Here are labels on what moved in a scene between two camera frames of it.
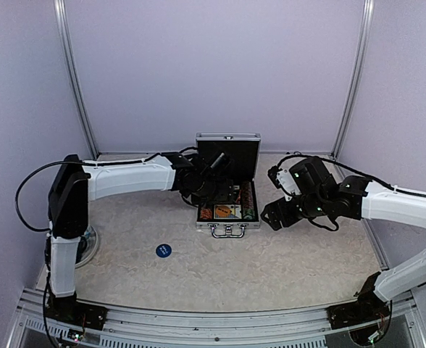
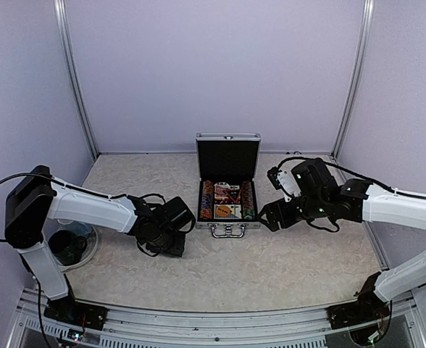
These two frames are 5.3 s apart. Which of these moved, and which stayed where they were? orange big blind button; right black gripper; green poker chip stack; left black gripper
Moved: left black gripper
Stayed: right black gripper; orange big blind button; green poker chip stack
